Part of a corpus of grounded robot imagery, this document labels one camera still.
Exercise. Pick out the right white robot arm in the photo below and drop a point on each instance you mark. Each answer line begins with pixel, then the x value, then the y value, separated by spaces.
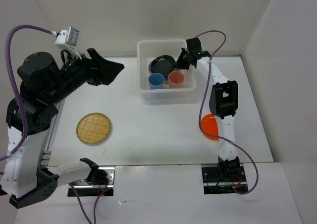
pixel 223 103

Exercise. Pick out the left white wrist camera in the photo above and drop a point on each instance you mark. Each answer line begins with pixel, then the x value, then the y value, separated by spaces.
pixel 67 40

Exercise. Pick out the blue plastic cup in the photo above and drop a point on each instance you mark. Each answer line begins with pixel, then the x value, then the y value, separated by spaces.
pixel 156 81

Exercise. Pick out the purple plastic plate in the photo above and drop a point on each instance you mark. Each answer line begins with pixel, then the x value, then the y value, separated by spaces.
pixel 149 68

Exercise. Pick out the pink plastic cup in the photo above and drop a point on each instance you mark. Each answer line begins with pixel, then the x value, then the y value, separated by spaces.
pixel 176 80

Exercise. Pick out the orange plastic plate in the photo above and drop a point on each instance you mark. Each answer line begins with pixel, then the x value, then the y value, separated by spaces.
pixel 209 125

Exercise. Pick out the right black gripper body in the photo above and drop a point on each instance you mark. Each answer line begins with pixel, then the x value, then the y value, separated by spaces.
pixel 189 53

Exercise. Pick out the round bamboo tray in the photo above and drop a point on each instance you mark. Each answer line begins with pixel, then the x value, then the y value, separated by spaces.
pixel 93 128

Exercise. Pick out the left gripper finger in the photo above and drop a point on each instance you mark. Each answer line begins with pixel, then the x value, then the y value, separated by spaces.
pixel 96 57
pixel 108 71

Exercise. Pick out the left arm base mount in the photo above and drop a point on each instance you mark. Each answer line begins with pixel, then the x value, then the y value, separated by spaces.
pixel 96 181

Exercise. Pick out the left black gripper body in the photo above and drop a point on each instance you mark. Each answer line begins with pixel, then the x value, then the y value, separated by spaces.
pixel 78 74

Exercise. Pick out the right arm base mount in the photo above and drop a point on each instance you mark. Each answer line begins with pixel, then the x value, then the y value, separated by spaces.
pixel 225 177

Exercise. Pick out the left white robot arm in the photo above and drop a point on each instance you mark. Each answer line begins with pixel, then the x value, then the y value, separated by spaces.
pixel 29 116

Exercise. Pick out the black plastic plate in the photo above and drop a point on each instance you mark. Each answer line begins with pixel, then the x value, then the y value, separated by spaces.
pixel 163 64

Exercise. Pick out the clear plastic bin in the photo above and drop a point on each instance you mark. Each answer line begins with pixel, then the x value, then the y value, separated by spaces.
pixel 147 51

